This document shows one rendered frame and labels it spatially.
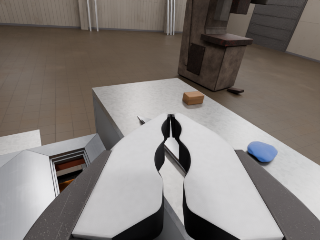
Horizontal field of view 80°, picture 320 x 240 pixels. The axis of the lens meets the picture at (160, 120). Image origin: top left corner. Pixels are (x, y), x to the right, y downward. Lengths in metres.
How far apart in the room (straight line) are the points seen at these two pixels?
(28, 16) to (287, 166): 9.98
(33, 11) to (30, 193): 9.48
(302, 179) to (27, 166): 1.06
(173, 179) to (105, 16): 9.84
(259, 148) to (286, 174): 0.12
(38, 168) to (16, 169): 0.08
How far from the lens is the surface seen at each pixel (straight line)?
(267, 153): 0.82
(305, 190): 0.80
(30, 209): 0.85
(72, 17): 10.10
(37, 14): 10.12
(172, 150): 0.69
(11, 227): 0.84
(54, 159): 1.03
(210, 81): 4.12
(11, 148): 1.33
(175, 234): 0.62
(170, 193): 0.59
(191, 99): 1.04
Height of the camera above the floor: 1.52
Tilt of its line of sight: 32 degrees down
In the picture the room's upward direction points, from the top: 7 degrees clockwise
